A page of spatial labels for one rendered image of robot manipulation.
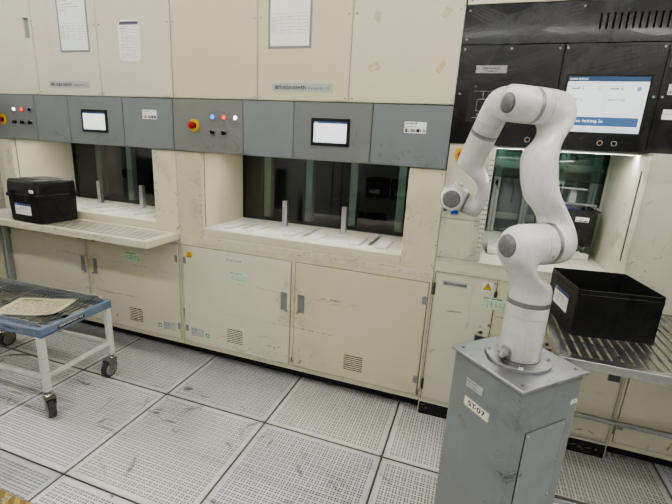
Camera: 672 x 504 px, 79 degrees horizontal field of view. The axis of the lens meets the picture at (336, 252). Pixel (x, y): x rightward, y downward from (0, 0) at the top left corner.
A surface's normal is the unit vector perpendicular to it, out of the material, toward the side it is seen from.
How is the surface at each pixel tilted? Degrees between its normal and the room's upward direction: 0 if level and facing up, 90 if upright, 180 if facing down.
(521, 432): 90
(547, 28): 90
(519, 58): 90
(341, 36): 90
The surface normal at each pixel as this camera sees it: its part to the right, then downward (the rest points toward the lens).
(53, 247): -0.32, 0.23
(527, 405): 0.44, 0.26
